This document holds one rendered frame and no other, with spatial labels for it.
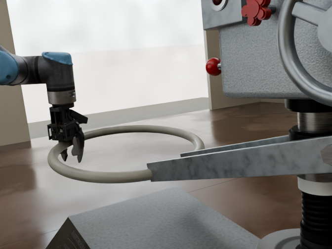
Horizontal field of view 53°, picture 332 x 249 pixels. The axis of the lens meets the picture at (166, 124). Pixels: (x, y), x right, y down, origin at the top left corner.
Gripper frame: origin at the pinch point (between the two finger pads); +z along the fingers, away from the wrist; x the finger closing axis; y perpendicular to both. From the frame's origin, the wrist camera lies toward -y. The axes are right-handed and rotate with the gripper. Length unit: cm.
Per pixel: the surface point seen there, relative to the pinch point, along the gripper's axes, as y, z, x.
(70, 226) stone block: 32.6, 4.7, 19.7
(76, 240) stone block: 38.0, 4.6, 24.7
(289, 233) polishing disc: 35, -3, 70
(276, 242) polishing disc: 40, -3, 68
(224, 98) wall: -767, 119, -52
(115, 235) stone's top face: 37, 3, 34
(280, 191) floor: -187, 94, 77
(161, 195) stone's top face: 13.2, 3.8, 37.1
